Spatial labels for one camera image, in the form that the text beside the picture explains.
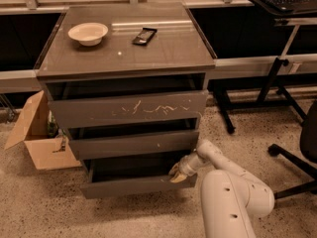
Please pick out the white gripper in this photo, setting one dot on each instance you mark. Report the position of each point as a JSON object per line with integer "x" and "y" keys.
{"x": 188, "y": 165}

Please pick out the grey bottom drawer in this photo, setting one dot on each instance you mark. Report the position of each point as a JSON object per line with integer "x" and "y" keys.
{"x": 132, "y": 175}

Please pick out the grey drawer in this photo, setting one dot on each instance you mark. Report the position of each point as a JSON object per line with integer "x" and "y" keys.
{"x": 132, "y": 175}
{"x": 96, "y": 148}
{"x": 92, "y": 112}

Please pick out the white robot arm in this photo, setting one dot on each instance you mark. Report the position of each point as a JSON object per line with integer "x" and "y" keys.
{"x": 230, "y": 195}

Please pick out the grey middle drawer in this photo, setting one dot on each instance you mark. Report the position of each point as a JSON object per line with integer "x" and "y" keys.
{"x": 96, "y": 148}

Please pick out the grey drawer cabinet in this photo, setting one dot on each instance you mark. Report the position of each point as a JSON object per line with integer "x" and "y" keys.
{"x": 175, "y": 60}

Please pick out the grey top drawer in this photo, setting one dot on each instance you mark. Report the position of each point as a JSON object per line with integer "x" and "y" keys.
{"x": 92, "y": 112}

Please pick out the open cardboard box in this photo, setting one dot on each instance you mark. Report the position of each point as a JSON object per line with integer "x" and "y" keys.
{"x": 31, "y": 128}

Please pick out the black laptop stand table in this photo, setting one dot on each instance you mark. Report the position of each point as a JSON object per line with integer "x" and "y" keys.
{"x": 283, "y": 19}

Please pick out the black office chair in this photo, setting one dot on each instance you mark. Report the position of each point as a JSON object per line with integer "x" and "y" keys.
{"x": 308, "y": 148}

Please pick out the green bottle in box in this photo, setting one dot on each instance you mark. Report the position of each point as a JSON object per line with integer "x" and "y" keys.
{"x": 52, "y": 126}

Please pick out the black snack packet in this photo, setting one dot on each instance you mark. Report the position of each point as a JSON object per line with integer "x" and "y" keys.
{"x": 144, "y": 36}

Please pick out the white bowl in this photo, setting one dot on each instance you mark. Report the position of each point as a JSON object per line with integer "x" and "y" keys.
{"x": 88, "y": 34}

